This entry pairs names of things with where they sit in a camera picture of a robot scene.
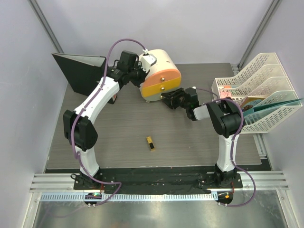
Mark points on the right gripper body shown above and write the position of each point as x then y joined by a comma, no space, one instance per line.
183,104

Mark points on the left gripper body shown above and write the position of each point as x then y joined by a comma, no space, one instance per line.
138,73

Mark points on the yellow drawer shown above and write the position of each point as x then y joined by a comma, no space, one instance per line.
150,88

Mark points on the white round drawer organizer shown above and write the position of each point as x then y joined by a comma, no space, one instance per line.
163,62

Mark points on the gold black lipstick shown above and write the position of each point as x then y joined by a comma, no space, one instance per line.
150,143

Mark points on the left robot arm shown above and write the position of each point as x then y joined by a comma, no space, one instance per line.
79,123

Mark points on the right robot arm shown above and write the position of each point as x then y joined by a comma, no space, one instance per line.
227,120

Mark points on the pink sticky note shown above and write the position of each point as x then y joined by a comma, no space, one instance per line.
225,95

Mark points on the black lever arch binder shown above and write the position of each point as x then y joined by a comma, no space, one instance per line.
82,72

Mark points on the teal folder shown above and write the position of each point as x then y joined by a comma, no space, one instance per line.
258,112

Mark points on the colourful book in rack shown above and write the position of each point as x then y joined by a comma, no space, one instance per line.
251,101

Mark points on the white mesh file rack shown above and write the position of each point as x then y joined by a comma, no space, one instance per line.
263,75

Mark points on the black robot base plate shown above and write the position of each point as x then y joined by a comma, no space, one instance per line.
156,181

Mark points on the white slotted cable duct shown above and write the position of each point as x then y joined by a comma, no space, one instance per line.
94,196

